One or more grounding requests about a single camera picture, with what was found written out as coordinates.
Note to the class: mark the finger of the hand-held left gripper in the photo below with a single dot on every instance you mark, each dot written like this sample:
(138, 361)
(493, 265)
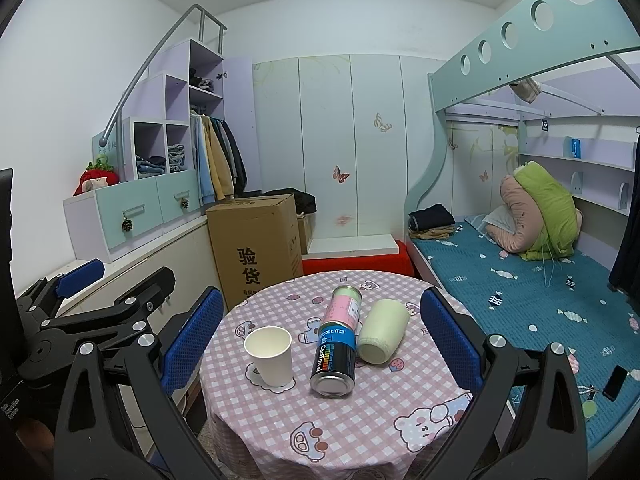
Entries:
(135, 300)
(80, 272)

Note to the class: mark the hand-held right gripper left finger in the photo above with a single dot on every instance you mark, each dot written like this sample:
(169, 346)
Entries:
(196, 340)

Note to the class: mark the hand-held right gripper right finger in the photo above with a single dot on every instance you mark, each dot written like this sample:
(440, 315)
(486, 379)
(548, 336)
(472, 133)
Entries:
(447, 340)

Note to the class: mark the pale green cup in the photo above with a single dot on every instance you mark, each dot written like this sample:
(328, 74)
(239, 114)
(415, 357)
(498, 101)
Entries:
(382, 330)

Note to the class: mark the white paper cup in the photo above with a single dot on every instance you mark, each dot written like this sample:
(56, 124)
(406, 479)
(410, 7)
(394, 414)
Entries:
(268, 357)

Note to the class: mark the person's left hand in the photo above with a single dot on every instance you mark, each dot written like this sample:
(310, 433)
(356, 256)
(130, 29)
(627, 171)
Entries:
(31, 437)

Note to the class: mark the white low cabinet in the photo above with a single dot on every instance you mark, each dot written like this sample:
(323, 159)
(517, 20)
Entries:
(165, 252)

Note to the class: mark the blue candy print bedsheet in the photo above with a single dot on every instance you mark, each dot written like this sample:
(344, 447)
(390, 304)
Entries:
(525, 305)

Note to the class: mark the strawberry plush toy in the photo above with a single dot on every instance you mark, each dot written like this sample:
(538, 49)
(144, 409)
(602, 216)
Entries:
(97, 177)

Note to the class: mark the folded tan garment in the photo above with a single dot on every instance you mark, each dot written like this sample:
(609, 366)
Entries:
(430, 234)

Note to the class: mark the large cardboard box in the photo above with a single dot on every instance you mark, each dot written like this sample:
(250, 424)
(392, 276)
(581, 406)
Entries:
(250, 240)

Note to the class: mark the black and pink spray can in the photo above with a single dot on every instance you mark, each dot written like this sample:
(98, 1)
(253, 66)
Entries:
(334, 355)

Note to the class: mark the red stool cover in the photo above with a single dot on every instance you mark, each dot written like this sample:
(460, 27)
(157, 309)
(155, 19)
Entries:
(360, 264)

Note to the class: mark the round table, pink checked cloth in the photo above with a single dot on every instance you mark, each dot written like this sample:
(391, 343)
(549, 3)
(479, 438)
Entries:
(280, 425)

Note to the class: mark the folded black garment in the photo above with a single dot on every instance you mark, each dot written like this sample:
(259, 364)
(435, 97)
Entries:
(430, 216)

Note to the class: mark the folded dark clothes pile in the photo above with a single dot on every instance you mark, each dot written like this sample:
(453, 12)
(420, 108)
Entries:
(150, 166)

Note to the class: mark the white pillow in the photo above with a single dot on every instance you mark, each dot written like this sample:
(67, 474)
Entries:
(495, 221)

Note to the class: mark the white board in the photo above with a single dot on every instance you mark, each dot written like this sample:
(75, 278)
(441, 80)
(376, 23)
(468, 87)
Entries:
(350, 245)

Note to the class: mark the pink quilt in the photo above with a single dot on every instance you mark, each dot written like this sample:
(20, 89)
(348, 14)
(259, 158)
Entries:
(515, 220)

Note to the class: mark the folded jeans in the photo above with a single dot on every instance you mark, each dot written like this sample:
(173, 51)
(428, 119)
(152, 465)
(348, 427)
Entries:
(176, 157)

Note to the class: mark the small cardboard box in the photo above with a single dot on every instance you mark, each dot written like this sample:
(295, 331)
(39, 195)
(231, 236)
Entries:
(304, 235)

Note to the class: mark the light blue hanging shirt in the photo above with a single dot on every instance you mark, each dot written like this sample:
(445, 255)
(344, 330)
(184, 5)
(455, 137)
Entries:
(201, 160)

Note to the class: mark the yellow hanging jacket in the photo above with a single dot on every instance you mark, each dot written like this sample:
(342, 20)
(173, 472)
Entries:
(220, 160)

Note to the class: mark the butterfly sticker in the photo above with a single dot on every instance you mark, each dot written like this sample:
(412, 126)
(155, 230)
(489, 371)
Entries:
(452, 143)
(340, 174)
(483, 176)
(382, 122)

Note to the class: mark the green quilt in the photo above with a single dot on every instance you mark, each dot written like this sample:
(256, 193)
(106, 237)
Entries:
(547, 205)

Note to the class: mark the black smartphone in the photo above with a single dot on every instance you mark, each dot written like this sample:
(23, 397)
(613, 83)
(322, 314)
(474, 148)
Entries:
(615, 383)

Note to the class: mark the dark hanging jacket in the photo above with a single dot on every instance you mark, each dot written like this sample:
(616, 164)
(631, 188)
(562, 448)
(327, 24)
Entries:
(237, 160)

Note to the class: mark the black cloth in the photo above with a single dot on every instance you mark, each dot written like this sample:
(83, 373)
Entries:
(302, 202)

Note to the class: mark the purple staircase cabinet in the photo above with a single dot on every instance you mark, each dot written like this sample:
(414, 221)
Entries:
(150, 95)

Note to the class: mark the grey metal handrail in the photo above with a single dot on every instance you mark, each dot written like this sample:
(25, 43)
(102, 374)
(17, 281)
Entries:
(145, 62)

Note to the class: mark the grey clothes on shelf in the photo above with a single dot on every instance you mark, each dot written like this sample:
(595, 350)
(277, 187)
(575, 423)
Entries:
(201, 81)

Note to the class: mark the small blue box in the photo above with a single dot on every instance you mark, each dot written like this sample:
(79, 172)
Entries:
(574, 147)

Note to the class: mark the white wardrobe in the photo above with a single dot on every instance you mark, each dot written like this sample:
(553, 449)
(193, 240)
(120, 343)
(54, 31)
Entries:
(320, 125)

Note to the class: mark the beige hanging bag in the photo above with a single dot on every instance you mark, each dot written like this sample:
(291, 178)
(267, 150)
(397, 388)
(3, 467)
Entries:
(526, 91)

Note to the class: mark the light green bunk bed frame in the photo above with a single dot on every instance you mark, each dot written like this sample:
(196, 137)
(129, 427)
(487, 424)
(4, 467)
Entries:
(500, 52)

